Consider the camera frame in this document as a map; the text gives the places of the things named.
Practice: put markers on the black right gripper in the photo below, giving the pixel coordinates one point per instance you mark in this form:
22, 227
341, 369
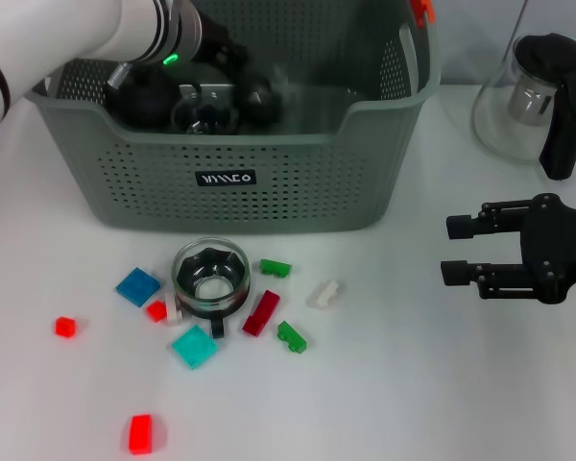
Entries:
557, 249

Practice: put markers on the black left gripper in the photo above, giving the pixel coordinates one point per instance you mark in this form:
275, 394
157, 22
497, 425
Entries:
221, 55

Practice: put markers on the grey perforated storage bin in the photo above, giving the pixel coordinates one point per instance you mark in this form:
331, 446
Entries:
269, 192

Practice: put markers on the white toy block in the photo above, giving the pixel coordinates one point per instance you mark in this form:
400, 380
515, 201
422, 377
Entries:
322, 294

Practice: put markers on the green toy block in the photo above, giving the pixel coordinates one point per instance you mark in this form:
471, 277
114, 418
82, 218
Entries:
280, 271
292, 337

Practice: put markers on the long dark red block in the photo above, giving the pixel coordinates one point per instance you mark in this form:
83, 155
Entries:
264, 309

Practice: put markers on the blue square block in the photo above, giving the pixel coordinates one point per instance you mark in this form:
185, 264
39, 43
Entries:
136, 285

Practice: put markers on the small white block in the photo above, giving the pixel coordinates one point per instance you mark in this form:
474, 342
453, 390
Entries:
174, 312

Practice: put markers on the small red block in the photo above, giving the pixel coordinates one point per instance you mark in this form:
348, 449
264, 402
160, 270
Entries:
64, 327
156, 311

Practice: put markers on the teal square block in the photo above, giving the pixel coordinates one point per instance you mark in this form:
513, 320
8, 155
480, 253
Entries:
194, 348

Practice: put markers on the bright red block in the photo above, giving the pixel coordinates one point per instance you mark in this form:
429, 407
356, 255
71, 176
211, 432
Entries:
140, 434

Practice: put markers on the black clay teapot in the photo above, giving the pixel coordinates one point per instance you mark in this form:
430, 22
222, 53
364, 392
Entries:
144, 103

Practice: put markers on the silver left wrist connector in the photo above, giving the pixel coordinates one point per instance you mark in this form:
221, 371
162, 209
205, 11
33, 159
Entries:
119, 76

